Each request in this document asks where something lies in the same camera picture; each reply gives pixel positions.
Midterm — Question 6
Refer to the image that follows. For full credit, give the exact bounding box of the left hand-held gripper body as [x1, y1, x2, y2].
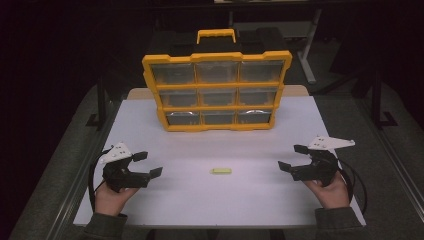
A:
[98, 142, 151, 194]

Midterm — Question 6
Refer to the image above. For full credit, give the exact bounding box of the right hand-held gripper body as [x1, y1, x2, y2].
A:
[289, 135, 356, 187]

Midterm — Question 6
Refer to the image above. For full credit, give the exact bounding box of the person's left hand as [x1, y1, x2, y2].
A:
[94, 182, 139, 217]

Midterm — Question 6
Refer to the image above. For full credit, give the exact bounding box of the person's right hand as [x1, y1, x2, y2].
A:
[303, 172, 351, 210]

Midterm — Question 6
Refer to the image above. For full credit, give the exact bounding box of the tan wooden board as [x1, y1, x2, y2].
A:
[126, 84, 310, 101]

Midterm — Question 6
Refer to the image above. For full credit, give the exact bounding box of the black metal stand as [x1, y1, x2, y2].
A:
[85, 75, 108, 130]
[370, 69, 399, 130]

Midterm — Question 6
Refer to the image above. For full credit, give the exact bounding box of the yellow organizer with clear drawers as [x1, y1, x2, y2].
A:
[141, 28, 294, 133]

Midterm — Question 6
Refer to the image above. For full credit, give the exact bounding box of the black cable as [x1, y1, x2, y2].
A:
[336, 157, 368, 215]
[87, 148, 112, 212]

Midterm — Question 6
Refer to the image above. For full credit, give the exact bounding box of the grey metal rail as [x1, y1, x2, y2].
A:
[353, 99, 424, 214]

